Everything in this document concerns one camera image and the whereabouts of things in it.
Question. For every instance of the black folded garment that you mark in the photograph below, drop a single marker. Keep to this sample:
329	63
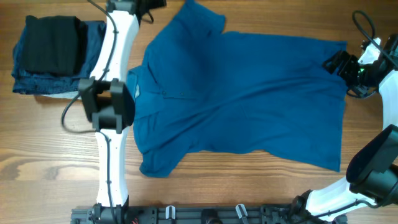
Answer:
54	45

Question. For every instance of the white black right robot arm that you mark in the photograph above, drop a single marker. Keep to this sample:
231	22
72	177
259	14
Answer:
371	177

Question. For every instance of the light grey folded garment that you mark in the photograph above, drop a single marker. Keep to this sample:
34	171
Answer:
66	95

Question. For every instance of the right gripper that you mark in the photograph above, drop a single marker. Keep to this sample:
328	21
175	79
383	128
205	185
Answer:
349	61

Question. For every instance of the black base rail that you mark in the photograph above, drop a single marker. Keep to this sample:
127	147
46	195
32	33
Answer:
266	214

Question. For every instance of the blue polo shirt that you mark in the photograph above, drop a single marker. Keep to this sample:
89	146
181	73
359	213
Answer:
200	88

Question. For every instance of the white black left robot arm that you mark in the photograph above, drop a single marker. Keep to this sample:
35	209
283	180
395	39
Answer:
110	108

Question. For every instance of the dark blue folded garment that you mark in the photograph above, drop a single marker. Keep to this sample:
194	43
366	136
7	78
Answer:
27	83

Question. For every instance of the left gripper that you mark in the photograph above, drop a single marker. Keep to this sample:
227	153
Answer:
161	4

